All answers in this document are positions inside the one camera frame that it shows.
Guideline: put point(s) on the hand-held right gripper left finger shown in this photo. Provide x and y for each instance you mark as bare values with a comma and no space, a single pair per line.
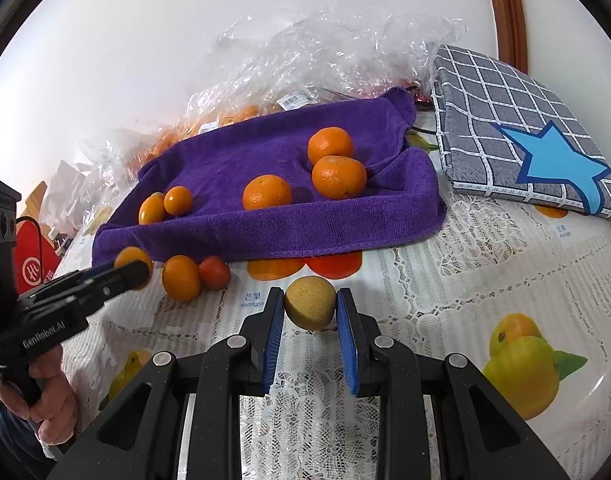
273,345

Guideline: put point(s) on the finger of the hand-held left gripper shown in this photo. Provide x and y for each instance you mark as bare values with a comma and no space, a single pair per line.
115,282
92,275

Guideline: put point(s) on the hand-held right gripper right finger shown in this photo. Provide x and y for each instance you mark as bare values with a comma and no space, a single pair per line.
346,345

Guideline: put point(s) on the round tan fruit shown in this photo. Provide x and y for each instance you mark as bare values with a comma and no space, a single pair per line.
309,303

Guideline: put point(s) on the purple towel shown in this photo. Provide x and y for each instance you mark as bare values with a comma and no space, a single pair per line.
285,230

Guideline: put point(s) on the large orange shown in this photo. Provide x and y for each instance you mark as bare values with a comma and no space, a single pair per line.
339,176
330,144
267,192

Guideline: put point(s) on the person's left forearm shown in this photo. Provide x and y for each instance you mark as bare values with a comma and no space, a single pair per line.
20,440

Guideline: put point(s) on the person's left hand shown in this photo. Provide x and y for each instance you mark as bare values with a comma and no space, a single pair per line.
55,405

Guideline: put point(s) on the red paper bag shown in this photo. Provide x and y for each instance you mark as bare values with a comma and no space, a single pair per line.
32,265

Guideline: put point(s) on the red tomato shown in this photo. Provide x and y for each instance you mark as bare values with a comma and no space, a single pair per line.
215,271

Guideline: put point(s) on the white plastic bag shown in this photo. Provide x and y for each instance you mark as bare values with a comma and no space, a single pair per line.
62,180

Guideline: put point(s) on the clear bag of kumquats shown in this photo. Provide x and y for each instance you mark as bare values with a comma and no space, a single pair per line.
185,135

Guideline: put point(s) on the grey checked cushion blue star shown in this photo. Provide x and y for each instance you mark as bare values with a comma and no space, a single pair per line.
485,125

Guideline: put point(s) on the crumpled clear plastic bag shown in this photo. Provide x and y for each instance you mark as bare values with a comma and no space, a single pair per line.
335,45

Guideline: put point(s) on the brown wooden door frame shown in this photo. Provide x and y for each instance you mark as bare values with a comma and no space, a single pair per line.
505,10

